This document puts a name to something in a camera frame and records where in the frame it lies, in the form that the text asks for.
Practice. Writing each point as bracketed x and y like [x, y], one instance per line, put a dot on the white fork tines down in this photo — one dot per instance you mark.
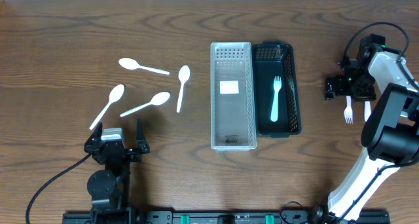
[348, 112]

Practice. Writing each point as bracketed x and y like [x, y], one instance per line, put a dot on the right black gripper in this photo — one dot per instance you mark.
[341, 80]

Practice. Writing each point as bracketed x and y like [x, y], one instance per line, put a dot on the black plastic basket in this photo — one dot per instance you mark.
[270, 59]

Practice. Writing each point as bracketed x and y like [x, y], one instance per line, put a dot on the white fork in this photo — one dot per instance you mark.
[277, 85]

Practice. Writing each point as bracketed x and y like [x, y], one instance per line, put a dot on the clear plastic basket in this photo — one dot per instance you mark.
[233, 124]

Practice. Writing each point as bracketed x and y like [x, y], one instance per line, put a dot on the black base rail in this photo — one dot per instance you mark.
[168, 217]

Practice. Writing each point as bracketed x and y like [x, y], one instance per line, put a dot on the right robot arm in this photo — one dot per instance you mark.
[390, 134]

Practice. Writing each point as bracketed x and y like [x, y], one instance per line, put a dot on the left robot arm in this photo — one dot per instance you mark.
[109, 188]

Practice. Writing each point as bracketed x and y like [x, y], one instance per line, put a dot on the white label in basket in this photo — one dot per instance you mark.
[229, 87]

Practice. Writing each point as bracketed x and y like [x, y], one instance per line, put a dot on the white spoon group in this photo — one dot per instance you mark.
[367, 110]

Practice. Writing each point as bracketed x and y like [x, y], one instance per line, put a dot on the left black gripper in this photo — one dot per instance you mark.
[117, 152]

